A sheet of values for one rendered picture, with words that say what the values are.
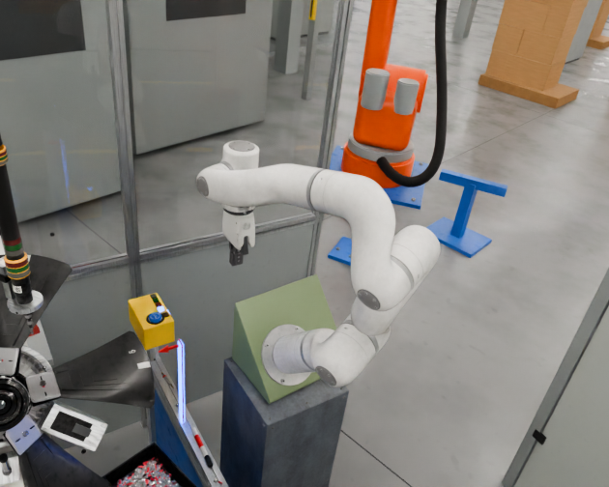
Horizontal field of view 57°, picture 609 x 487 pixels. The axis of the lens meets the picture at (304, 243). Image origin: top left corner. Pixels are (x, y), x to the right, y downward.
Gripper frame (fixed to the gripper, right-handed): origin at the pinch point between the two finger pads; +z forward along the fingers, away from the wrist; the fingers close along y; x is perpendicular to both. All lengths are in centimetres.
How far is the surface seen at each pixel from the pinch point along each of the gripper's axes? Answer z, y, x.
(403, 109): 65, 221, -263
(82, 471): 45, -12, 47
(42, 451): 36, -9, 54
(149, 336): 39.2, 21.6, 17.9
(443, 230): 140, 147, -262
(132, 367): 26.1, -1.4, 29.4
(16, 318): 10, 10, 53
